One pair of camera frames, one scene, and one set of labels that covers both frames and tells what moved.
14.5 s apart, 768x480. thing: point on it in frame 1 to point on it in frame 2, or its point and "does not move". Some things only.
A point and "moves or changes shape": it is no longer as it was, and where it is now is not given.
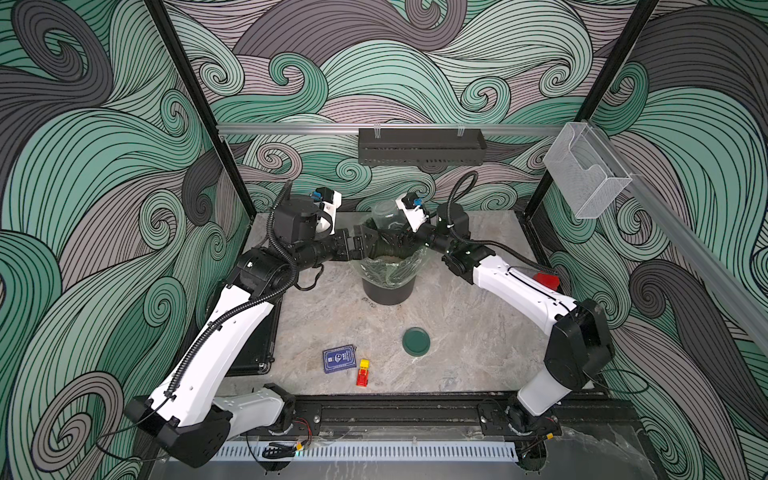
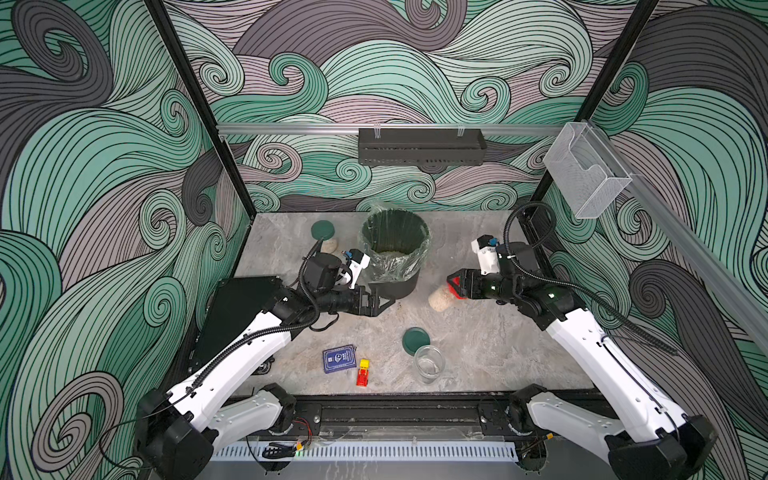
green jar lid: (416, 341) does not move
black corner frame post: (219, 138) does not move
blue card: (339, 359) does not move
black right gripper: (398, 241) to (466, 280)
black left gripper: (355, 251) to (373, 311)
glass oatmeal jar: (387, 216) to (429, 364)
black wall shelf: (420, 146) does not move
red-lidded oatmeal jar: (551, 281) moves or changes shape
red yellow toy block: (362, 374) does not move
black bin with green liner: (389, 273) does not move
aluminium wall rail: (385, 129) does not move
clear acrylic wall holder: (584, 171) does not move
